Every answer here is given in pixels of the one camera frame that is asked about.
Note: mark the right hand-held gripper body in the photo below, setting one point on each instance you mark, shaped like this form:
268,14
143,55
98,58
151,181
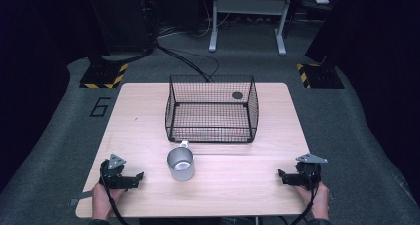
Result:
309,173

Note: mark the white metal stand frame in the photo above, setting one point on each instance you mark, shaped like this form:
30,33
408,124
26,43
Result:
249,6

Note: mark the person's left hand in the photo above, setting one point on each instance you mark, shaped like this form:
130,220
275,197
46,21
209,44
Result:
100,202

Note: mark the black round table grommet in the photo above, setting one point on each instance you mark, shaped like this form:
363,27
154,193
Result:
237,95

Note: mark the small white box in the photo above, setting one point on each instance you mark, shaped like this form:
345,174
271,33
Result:
322,1

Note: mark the black cabinet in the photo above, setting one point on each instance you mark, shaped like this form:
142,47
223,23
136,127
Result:
122,20

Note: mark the black striped stand base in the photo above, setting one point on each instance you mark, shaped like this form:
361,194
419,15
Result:
322,78
102,76

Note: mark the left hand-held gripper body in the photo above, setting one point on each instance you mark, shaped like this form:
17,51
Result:
114,178

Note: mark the grey metal cup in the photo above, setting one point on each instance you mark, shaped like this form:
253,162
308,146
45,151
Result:
181,173

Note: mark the person's right hand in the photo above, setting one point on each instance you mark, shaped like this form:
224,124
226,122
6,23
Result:
320,202

